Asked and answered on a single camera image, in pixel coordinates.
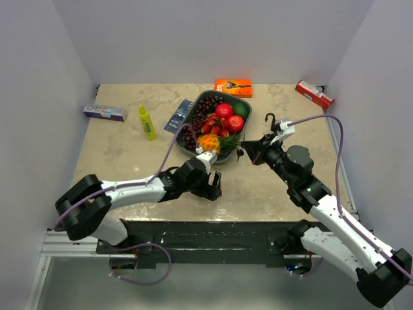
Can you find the red white box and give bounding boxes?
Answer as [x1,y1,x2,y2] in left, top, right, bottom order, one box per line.
[295,80,335,109]

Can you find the blue blister pack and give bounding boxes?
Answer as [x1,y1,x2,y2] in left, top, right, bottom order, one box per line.
[164,99,194,134]

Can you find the dark red grape bunch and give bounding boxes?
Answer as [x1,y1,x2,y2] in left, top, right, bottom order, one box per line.
[177,94,224,152]

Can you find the grey fruit tray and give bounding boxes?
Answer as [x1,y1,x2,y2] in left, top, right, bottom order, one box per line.
[176,90,252,165]

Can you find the orange razor box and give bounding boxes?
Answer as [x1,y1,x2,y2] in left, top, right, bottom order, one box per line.
[214,79,253,98]

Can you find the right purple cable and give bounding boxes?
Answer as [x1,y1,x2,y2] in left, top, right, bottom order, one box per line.
[288,114,413,282]

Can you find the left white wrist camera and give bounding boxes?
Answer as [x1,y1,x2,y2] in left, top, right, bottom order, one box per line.
[196,146,217,174]

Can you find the purple white toothpaste box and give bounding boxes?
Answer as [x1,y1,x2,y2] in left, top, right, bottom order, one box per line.
[83,105,127,122]

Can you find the red pomegranate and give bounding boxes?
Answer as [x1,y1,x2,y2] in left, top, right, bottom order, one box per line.
[215,103,234,119]

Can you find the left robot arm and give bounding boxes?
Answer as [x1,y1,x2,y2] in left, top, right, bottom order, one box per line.
[55,153,222,253]

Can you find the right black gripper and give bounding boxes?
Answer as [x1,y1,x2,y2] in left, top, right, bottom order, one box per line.
[242,132,295,186]

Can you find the small black key bunch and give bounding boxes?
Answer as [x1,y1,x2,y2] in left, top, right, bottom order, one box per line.
[236,147,245,162]

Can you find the green avocado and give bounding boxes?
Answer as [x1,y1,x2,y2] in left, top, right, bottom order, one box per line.
[232,103,249,120]

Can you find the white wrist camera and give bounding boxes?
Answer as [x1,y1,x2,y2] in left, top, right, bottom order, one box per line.
[270,118,296,145]
[196,146,217,174]

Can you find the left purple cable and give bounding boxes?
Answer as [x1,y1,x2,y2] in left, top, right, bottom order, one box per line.
[52,123,201,232]

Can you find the yellow glue bottle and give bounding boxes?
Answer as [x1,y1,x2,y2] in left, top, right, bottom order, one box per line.
[139,105,157,141]

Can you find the lower purple cable loop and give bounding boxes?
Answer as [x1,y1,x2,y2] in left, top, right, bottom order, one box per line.
[99,238,172,285]

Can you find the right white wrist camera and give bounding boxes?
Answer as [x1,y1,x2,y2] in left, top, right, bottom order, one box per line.
[270,118,296,145]

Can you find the black base frame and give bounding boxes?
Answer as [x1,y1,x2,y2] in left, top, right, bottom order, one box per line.
[95,219,310,269]

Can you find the red apple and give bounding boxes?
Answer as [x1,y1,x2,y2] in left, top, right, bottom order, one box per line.
[227,115,245,134]

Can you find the red strawberry cluster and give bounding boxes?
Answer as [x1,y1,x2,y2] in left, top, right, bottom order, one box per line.
[200,113,230,138]

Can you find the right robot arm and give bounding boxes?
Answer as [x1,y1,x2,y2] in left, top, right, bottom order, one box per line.
[241,135,412,308]

